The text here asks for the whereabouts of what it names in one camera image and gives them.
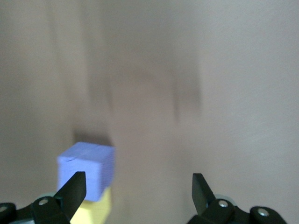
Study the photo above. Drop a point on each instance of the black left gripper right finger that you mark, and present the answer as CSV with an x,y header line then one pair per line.
x,y
203,198

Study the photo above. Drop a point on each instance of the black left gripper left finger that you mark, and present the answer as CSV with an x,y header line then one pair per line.
x,y
72,193

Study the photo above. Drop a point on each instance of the yellow foam cube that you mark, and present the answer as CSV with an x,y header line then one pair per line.
x,y
98,210

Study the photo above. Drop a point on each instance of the purple foam cube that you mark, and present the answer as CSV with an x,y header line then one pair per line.
x,y
86,158

